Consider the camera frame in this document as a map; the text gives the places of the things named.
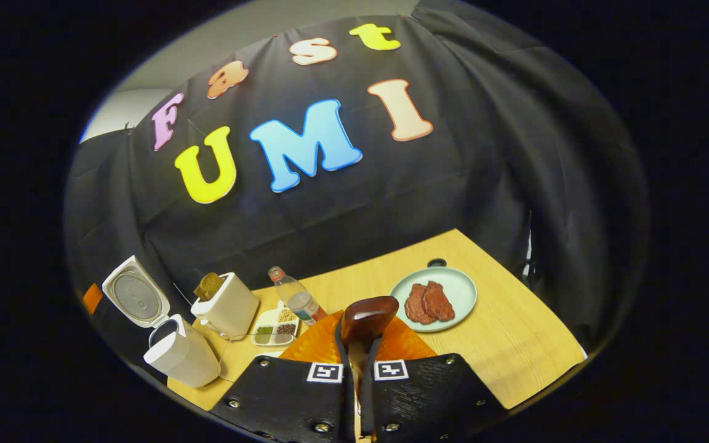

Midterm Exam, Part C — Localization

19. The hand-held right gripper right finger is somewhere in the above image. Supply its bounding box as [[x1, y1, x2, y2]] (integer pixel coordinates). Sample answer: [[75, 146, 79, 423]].
[[361, 315, 510, 441]]

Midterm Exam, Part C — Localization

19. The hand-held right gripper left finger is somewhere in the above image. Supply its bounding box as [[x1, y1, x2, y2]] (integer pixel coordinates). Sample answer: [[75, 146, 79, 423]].
[[210, 311, 356, 443]]

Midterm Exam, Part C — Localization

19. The brown wooden spoon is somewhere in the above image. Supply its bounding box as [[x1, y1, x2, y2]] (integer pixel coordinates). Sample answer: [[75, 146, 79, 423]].
[[340, 296, 399, 354]]

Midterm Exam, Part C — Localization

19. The white rice cooker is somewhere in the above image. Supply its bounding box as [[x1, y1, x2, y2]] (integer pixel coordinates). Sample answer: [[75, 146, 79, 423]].
[[102, 255, 222, 389]]

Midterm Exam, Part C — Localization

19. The white divided grain dish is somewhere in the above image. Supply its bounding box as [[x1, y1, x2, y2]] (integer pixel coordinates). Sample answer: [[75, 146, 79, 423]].
[[251, 300, 301, 347]]

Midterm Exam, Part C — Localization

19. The clear plastic water bottle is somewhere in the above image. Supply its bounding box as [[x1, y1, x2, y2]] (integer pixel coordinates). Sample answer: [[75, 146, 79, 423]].
[[268, 266, 328, 325]]

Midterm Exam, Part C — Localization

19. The white toaster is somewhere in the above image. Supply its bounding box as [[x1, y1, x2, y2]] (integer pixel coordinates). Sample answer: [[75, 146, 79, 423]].
[[191, 273, 261, 341]]

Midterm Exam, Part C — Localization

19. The pale green plate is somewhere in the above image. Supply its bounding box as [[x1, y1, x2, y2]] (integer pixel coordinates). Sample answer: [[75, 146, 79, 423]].
[[390, 266, 478, 333]]

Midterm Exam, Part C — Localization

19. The brown bread slice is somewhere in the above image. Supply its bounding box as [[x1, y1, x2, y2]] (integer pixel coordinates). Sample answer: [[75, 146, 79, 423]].
[[193, 273, 226, 302]]

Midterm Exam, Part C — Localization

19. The black backdrop cloth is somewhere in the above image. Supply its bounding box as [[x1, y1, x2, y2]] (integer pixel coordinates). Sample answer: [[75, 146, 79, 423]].
[[64, 0, 649, 370]]

